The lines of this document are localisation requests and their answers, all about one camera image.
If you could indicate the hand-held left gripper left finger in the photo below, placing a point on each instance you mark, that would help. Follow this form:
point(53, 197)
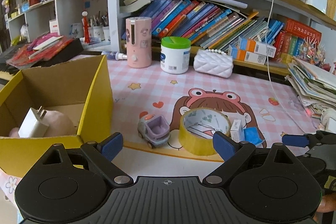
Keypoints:
point(113, 144)

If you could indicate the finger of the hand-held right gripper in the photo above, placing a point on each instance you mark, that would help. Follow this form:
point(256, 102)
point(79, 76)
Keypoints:
point(294, 140)

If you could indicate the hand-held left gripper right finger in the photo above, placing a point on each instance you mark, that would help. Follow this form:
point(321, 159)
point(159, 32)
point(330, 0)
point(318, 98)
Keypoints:
point(223, 145)

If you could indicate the small white box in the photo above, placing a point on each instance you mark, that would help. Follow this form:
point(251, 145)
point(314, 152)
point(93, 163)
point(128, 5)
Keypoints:
point(236, 130)

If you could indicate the yellow tape roll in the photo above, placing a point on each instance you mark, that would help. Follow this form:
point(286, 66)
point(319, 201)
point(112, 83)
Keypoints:
point(194, 146)

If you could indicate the blue packet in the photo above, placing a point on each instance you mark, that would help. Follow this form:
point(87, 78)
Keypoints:
point(252, 134)

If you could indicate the yellow cardboard box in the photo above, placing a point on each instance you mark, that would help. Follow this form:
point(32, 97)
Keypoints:
point(99, 108)

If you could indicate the grey purple toy car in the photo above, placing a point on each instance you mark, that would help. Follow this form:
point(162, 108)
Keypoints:
point(155, 132)

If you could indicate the round pink plush toy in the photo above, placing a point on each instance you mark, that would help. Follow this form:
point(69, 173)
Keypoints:
point(60, 124)

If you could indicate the white charger plug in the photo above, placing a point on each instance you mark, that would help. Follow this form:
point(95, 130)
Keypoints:
point(32, 125)

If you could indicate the person's right hand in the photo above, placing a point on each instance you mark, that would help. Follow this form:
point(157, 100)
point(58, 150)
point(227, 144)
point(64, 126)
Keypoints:
point(326, 203)

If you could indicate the pink printed tablecloth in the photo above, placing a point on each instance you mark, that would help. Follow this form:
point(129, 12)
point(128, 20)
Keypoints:
point(147, 98)

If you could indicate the stack of papers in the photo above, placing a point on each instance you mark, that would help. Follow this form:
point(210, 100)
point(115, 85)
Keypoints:
point(312, 85)

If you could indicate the white quilted clutch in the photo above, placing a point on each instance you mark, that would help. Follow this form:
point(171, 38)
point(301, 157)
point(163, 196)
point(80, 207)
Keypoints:
point(214, 64)

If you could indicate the white spray bottle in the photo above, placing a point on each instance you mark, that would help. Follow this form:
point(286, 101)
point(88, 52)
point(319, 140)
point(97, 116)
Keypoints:
point(113, 55)

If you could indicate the colourful headdress ornament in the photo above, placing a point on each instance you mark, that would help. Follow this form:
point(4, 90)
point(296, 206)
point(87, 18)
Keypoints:
point(311, 52)

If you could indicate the orange white box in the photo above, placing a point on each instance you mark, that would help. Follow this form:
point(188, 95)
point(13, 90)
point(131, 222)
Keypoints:
point(249, 56)
point(258, 47)

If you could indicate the white jar green lid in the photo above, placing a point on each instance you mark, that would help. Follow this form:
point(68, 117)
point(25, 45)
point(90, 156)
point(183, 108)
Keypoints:
point(174, 58)

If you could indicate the pink humidifier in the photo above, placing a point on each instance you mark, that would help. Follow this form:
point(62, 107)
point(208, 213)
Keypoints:
point(139, 48)

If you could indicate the black box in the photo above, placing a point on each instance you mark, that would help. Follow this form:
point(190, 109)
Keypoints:
point(71, 52)

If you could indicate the red boxed book set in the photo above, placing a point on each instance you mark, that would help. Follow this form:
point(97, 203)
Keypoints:
point(299, 29)

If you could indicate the white brush cup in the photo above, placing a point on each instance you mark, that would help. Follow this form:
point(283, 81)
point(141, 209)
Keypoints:
point(95, 32)
point(106, 31)

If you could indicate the red tassel doll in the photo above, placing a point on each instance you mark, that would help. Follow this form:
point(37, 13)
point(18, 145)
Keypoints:
point(86, 27)

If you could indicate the row of leaning books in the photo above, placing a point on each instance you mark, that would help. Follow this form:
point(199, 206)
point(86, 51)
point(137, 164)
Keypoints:
point(204, 22)

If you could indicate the white red box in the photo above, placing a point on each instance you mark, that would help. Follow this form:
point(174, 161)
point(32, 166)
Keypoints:
point(53, 27)

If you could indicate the wooden bookshelf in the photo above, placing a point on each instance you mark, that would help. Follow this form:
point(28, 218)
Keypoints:
point(113, 3)

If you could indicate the white shelf unit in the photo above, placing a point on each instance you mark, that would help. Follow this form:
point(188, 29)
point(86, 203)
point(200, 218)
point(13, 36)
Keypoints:
point(68, 6)

